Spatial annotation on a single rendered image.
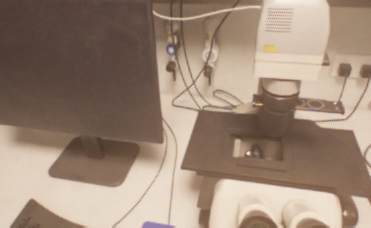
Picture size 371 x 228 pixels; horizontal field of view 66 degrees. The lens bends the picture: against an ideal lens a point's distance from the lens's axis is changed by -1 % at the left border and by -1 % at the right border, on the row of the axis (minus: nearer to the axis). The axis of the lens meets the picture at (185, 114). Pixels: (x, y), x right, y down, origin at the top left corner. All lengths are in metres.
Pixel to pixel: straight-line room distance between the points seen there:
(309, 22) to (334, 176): 0.33
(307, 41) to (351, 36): 0.65
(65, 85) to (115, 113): 0.14
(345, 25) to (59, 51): 0.87
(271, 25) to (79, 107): 0.50
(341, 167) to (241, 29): 0.61
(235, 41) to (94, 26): 0.60
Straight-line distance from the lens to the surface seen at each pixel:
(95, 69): 0.69
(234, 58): 1.13
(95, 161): 0.97
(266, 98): 0.54
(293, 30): 0.47
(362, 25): 1.13
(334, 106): 0.59
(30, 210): 0.91
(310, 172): 0.65
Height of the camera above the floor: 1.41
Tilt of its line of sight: 36 degrees down
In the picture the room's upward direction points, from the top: 3 degrees counter-clockwise
